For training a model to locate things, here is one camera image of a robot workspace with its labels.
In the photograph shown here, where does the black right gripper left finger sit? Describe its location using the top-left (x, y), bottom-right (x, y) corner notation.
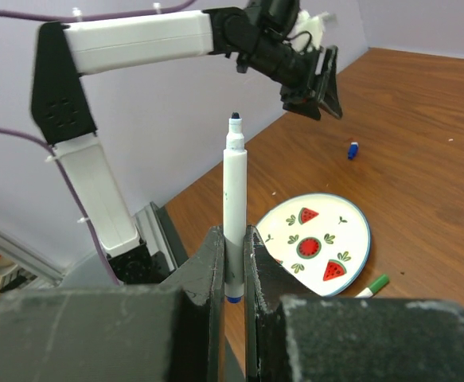
top-left (0, 227), bottom-right (224, 381)

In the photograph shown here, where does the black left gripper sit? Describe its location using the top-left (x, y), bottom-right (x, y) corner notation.
top-left (236, 37), bottom-right (342, 119)

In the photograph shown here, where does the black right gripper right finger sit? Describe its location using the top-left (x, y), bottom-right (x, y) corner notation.
top-left (244, 226), bottom-right (464, 381)

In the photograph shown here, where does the blue pen cap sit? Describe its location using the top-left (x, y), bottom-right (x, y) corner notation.
top-left (347, 142), bottom-right (359, 160)

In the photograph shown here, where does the green-end white pen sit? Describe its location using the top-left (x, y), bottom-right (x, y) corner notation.
top-left (355, 274), bottom-right (390, 298)

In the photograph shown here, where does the plain white blue-end pen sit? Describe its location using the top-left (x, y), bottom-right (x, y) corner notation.
top-left (223, 111), bottom-right (248, 303)

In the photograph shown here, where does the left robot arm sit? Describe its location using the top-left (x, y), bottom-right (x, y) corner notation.
top-left (30, 1), bottom-right (342, 284)

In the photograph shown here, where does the watermelon pattern plate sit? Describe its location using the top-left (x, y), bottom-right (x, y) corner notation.
top-left (256, 193), bottom-right (372, 297)

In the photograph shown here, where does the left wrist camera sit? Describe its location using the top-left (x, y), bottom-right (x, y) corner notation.
top-left (289, 10), bottom-right (337, 53)

